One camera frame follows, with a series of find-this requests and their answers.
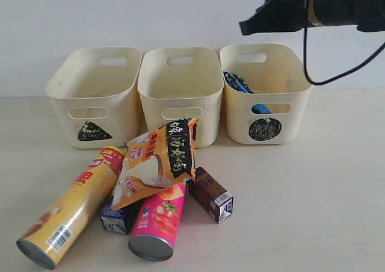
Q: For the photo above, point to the blue noodle snack bag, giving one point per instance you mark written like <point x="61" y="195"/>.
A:
<point x="237" y="83"/>

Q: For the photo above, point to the blue drink carton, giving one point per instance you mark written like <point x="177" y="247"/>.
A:
<point x="120" y="221"/>

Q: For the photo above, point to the yellow chips can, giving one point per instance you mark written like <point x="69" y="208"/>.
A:
<point x="49" y="239"/>

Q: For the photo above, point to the left cream plastic bin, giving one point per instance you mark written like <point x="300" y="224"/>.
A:
<point x="95" y="98"/>

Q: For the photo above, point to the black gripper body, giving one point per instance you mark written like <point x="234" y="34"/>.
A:
<point x="276" y="16"/>

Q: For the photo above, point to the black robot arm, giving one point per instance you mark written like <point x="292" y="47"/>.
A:
<point x="366" y="15"/>

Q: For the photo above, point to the purple drink carton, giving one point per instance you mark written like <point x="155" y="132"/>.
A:
<point x="211" y="195"/>

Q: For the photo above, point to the cream plastic bin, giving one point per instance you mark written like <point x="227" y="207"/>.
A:
<point x="178" y="83"/>
<point x="272" y="113"/>
<point x="95" y="98"/>

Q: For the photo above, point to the pink chips can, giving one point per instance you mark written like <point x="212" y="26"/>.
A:
<point x="155" y="231"/>

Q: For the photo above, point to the right cream plastic bin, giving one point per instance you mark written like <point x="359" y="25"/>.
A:
<point x="272" y="113"/>

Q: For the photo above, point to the middle cream plastic bin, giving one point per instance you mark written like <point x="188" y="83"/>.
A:
<point x="178" y="83"/>

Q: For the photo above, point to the orange noodle snack bag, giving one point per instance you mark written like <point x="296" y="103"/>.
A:
<point x="155" y="161"/>

